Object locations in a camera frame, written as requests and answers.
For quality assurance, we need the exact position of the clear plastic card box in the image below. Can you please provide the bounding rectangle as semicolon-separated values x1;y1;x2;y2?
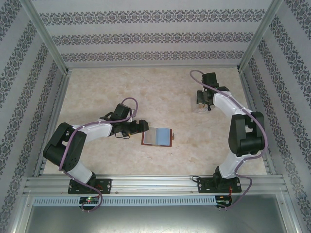
193;102;212;114

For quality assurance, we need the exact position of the brown leather card holder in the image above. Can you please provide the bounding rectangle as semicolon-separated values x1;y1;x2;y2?
141;126;176;148

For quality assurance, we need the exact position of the grey metal shelf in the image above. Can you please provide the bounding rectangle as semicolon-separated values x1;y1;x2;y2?
7;191;304;233

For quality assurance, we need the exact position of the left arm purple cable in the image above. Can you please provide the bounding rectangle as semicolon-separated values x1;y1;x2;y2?
59;97;139;213

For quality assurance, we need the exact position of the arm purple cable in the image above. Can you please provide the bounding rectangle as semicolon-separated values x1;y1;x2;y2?
190;69;268;210
59;97;139;213

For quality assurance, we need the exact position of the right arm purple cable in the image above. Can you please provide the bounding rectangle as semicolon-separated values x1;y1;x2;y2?
190;69;268;210

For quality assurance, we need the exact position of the aluminium table side rail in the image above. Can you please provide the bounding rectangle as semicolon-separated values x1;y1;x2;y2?
239;70;276;175
34;70;72;178

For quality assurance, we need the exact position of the aluminium table end rail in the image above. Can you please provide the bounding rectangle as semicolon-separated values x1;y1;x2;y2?
65;63;241;70

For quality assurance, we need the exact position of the aluminium frame post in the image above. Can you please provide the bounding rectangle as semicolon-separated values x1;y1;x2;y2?
237;0;284;73
25;0;71;73

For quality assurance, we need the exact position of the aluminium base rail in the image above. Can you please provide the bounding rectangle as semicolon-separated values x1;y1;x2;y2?
24;175;286;195

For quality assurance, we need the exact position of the slotted grey cable duct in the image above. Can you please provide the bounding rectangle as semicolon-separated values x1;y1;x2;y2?
33;195;217;206

